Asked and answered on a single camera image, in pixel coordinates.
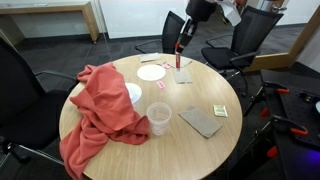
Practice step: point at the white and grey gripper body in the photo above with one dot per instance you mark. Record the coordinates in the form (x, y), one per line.
(187, 35)

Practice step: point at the red and white marker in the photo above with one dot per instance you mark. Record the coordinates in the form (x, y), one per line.
(177, 55)

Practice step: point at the pink packet at edge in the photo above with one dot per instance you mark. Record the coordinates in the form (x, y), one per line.
(166, 66)

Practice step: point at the black mesh office chair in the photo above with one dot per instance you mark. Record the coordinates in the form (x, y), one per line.
(247, 38)

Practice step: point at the brown napkin middle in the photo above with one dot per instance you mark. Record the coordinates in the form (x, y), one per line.
(182, 76)

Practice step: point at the white paper plate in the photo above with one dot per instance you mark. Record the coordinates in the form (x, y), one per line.
(151, 72)

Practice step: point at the pink packet near plate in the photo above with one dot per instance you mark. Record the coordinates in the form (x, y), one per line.
(160, 84)

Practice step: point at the white plate under cloth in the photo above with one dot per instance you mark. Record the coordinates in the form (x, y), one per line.
(135, 92)

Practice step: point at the green sugar packet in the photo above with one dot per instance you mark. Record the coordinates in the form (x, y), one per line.
(220, 110)

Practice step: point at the clear plastic cup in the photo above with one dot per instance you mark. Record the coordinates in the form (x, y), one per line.
(159, 115)

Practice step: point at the brown napkin near cup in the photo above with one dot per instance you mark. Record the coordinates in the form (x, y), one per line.
(200, 121)

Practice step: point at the red cloth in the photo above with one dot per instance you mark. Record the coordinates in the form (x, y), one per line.
(107, 114)

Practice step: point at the black office chair near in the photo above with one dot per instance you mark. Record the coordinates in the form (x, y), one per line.
(29, 115)

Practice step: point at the wooden bench table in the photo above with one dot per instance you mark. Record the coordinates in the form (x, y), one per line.
(22, 19)

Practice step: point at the orange handled clamp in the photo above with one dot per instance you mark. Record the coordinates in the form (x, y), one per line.
(291, 126)
(277, 87)

